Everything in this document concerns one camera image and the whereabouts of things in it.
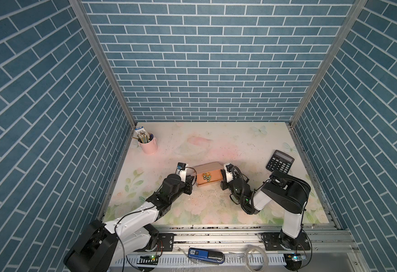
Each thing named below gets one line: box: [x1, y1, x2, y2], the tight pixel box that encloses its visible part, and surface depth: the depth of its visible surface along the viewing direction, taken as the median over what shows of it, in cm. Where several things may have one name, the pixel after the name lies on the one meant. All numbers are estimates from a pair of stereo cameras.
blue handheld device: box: [187, 247, 226, 265], surface depth 71 cm
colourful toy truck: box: [201, 172, 212, 182], surface depth 94 cm
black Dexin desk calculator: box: [265, 149, 295, 174], surface depth 101 cm
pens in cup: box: [132, 125, 154, 144], surface depth 94 cm
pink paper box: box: [192, 161, 224, 187], surface depth 96 cm
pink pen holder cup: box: [138, 131, 159, 155], surface depth 101 cm
